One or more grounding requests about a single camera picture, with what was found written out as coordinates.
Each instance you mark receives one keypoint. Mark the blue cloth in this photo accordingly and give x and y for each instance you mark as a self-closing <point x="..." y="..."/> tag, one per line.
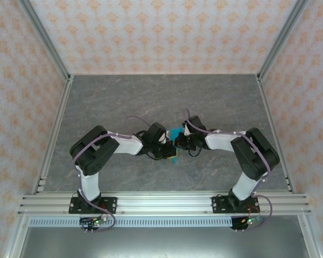
<point x="174" y="133"/>

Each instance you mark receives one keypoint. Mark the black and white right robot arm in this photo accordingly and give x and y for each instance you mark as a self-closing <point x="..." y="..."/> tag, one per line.
<point x="247" y="185"/>

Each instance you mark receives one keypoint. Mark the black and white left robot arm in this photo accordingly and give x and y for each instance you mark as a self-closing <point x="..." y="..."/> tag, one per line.
<point x="91" y="185"/>

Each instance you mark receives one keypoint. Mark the grey metal sheet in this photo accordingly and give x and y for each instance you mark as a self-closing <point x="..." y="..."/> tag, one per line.
<point x="161" y="243"/>

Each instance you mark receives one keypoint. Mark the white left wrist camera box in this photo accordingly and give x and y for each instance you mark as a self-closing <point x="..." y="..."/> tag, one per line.
<point x="163" y="137"/>

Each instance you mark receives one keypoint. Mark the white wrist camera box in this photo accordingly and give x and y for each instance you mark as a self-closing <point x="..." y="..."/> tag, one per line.
<point x="163" y="137"/>
<point x="187" y="130"/>

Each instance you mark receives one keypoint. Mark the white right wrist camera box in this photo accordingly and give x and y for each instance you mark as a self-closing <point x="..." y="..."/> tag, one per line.
<point x="187" y="130"/>

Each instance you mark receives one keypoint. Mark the aluminium mounting rail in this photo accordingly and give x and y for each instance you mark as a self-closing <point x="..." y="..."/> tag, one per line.
<point x="164" y="204"/>

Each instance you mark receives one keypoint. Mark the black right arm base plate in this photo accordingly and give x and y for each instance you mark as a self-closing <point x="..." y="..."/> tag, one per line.
<point x="220" y="205"/>

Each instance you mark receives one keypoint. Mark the aluminium table side rail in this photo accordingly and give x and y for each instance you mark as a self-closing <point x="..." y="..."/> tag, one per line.
<point x="55" y="134"/>
<point x="274" y="134"/>

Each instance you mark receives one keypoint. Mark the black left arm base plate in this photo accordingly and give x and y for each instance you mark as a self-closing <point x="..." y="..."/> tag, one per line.
<point x="109" y="205"/>

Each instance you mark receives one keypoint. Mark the aluminium frame post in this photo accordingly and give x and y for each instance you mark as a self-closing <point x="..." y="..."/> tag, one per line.
<point x="43" y="37"/>
<point x="284" y="37"/>

